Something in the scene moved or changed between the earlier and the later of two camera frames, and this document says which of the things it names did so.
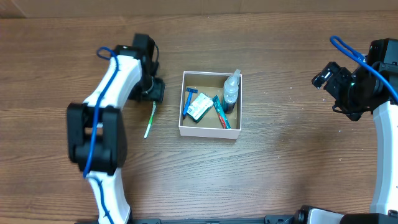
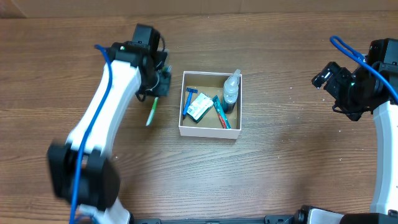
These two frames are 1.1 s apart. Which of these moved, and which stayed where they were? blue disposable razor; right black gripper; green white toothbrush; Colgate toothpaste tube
Moved: green white toothbrush
Stayed: blue disposable razor; Colgate toothpaste tube; right black gripper
